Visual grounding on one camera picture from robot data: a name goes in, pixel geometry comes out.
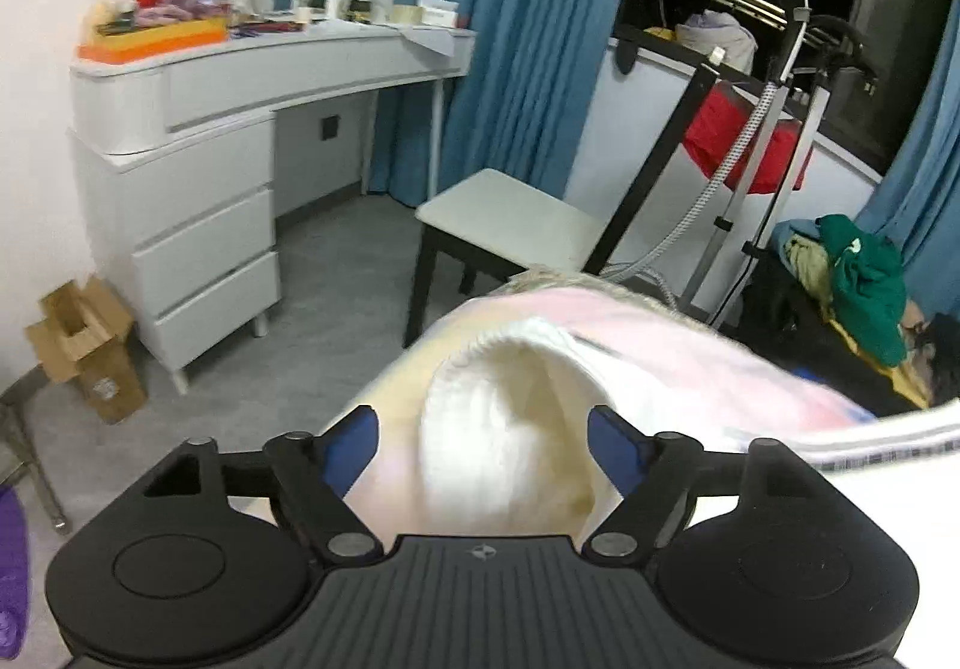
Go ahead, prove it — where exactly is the white knit garment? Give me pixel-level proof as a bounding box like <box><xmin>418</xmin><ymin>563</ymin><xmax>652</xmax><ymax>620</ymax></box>
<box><xmin>418</xmin><ymin>320</ymin><xmax>958</xmax><ymax>539</ymax></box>

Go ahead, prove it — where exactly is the pastel multicolour bed sheet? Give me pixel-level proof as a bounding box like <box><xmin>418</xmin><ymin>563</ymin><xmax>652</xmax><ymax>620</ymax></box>
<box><xmin>345</xmin><ymin>271</ymin><xmax>874</xmax><ymax>545</ymax></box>

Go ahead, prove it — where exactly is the cardboard box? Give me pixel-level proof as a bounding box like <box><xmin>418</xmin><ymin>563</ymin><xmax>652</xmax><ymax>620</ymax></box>
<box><xmin>25</xmin><ymin>274</ymin><xmax>146</xmax><ymax>424</ymax></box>

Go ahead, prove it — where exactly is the green garment pile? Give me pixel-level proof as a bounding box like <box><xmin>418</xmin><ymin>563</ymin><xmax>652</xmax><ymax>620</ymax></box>
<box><xmin>815</xmin><ymin>214</ymin><xmax>908</xmax><ymax>367</ymax></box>

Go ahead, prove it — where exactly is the garment steamer stand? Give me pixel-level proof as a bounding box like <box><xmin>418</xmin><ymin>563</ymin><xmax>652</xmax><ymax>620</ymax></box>
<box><xmin>607</xmin><ymin>0</ymin><xmax>884</xmax><ymax>333</ymax></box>

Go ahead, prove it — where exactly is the black chair white seat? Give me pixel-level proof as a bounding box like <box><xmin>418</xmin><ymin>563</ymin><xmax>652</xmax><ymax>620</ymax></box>
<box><xmin>402</xmin><ymin>47</ymin><xmax>726</xmax><ymax>346</ymax></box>

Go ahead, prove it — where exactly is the white dressing table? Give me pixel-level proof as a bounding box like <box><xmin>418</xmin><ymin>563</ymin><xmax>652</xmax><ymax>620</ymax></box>
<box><xmin>70</xmin><ymin>22</ymin><xmax>475</xmax><ymax>391</ymax></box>

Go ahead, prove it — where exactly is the red cloth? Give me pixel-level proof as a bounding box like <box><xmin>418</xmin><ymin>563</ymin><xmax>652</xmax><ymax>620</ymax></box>
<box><xmin>680</xmin><ymin>79</ymin><xmax>815</xmax><ymax>196</ymax></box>

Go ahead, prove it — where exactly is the right blue curtain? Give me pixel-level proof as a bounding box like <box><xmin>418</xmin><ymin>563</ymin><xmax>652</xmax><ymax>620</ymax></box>
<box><xmin>854</xmin><ymin>37</ymin><xmax>960</xmax><ymax>281</ymax></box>

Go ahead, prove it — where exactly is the blue curtain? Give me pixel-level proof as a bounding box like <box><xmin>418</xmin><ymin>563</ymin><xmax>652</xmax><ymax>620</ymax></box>
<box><xmin>268</xmin><ymin>0</ymin><xmax>651</xmax><ymax>212</ymax></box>
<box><xmin>854</xmin><ymin>37</ymin><xmax>960</xmax><ymax>281</ymax></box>

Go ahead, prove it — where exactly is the orange box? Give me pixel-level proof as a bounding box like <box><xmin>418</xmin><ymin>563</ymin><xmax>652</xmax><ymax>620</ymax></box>
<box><xmin>75</xmin><ymin>19</ymin><xmax>229</xmax><ymax>64</ymax></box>

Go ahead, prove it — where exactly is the left blue curtain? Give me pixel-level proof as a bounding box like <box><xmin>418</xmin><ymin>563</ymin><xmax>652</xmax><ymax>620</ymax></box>
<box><xmin>268</xmin><ymin>0</ymin><xmax>651</xmax><ymax>212</ymax></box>

